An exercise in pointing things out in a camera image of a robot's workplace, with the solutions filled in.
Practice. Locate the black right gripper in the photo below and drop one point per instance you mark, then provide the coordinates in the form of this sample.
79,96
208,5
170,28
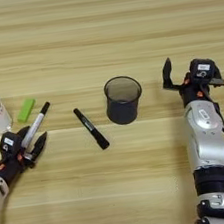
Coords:
192,94

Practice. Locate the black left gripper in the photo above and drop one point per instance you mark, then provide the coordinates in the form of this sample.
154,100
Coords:
12,165

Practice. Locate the white marker with black cap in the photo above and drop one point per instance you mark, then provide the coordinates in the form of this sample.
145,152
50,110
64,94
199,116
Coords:
35,126

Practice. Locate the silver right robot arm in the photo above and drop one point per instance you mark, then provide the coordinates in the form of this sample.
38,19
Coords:
207,144

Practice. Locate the right gripper labelled black box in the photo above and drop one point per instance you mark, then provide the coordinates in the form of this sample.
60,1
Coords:
203,69

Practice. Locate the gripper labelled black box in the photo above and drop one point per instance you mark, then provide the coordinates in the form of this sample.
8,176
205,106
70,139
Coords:
9,143
203,69

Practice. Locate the left gripper labelled black box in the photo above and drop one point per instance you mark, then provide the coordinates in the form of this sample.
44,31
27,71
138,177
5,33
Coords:
9,143

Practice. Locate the green eraser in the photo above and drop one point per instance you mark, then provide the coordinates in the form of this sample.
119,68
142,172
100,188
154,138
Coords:
26,110

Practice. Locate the black marker pen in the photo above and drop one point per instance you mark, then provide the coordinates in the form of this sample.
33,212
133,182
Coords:
91,128

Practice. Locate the black mesh pen cup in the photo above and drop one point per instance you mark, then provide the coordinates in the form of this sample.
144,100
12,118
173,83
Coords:
123,109

